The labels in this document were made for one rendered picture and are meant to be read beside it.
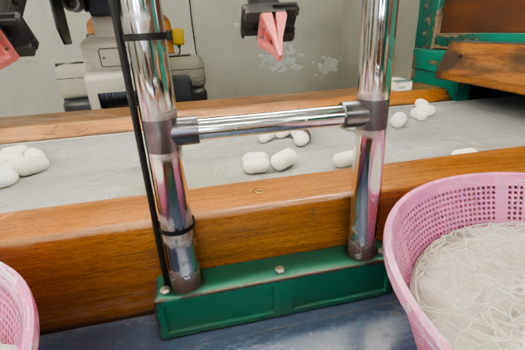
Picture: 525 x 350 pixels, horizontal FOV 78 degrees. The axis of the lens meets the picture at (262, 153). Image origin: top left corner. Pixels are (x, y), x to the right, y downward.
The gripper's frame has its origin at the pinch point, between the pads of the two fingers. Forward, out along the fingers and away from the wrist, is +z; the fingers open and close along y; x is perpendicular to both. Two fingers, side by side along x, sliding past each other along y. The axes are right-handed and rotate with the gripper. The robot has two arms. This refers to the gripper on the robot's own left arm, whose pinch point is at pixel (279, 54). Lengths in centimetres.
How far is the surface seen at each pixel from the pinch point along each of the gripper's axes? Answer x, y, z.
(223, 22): 120, 11, -156
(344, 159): -6.8, 1.5, 24.3
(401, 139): -1.0, 14.1, 19.6
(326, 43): 138, 93, -148
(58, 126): 10.9, -38.6, 2.3
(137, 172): -1.2, -23.0, 19.6
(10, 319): -16.1, -27.1, 36.1
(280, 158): -6.1, -5.8, 22.8
